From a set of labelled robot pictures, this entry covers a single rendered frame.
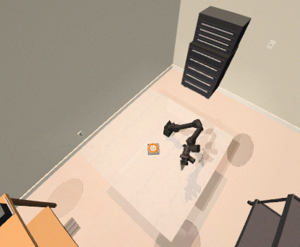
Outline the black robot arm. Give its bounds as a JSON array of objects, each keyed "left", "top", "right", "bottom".
[{"left": 167, "top": 119, "right": 204, "bottom": 164}]

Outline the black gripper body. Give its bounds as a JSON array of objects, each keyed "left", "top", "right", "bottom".
[{"left": 180, "top": 150, "right": 189, "bottom": 165}]

